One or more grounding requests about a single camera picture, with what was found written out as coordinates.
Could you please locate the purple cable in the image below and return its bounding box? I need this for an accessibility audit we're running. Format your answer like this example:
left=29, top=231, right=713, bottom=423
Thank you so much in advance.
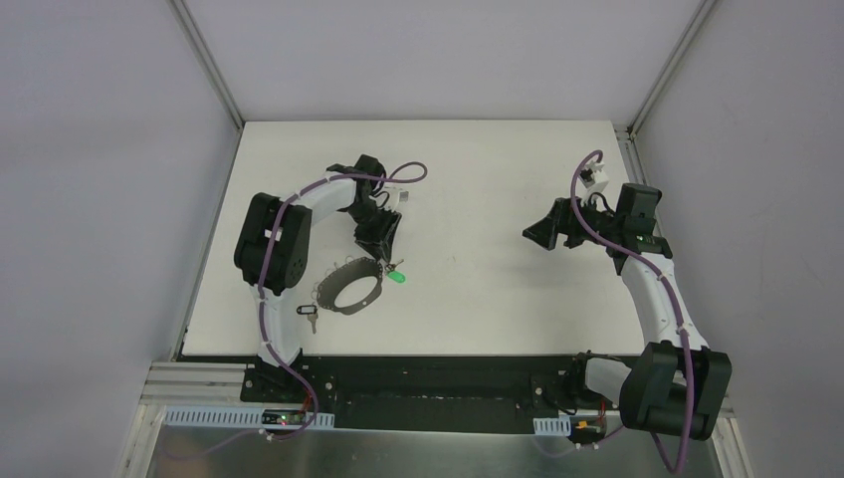
left=157, top=161, right=429, bottom=462
left=533, top=149, right=701, bottom=475

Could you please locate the white slotted cable duct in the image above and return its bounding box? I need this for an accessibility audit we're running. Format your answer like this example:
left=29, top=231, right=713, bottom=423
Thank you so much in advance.
left=162, top=405, right=572, bottom=437

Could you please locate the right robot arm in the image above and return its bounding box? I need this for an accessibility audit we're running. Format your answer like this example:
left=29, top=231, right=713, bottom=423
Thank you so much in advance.
left=523, top=183, right=733, bottom=441

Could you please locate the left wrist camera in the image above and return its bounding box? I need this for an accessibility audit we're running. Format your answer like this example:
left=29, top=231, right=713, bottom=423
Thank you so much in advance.
left=383, top=186, right=410, bottom=210

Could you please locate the key with black tag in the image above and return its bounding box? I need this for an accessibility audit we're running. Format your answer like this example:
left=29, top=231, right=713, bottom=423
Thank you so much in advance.
left=296, top=304, right=318, bottom=335

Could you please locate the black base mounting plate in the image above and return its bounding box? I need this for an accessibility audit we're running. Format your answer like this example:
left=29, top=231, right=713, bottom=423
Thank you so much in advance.
left=240, top=355, right=614, bottom=434

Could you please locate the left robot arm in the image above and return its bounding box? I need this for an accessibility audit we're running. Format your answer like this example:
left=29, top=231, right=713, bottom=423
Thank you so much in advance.
left=234, top=154, right=405, bottom=403

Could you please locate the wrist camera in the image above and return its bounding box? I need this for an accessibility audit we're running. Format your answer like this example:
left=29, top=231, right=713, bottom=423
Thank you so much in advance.
left=577, top=162, right=609, bottom=197
left=383, top=186, right=410, bottom=210

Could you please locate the aluminium frame rail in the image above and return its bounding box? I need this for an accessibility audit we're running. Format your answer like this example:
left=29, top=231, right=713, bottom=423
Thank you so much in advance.
left=140, top=361, right=246, bottom=405

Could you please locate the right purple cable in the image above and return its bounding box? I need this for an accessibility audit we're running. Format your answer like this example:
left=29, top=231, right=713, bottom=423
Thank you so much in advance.
left=533, top=149, right=701, bottom=475

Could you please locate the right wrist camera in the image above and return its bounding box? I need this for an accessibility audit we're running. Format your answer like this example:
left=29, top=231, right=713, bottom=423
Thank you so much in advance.
left=577, top=162, right=609, bottom=197

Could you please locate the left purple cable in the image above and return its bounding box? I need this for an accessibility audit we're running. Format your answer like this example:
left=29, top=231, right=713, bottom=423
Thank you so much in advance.
left=157, top=161, right=429, bottom=462

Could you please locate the key with green tag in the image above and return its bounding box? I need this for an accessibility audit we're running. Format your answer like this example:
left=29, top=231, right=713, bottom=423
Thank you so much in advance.
left=384, top=260, right=406, bottom=284

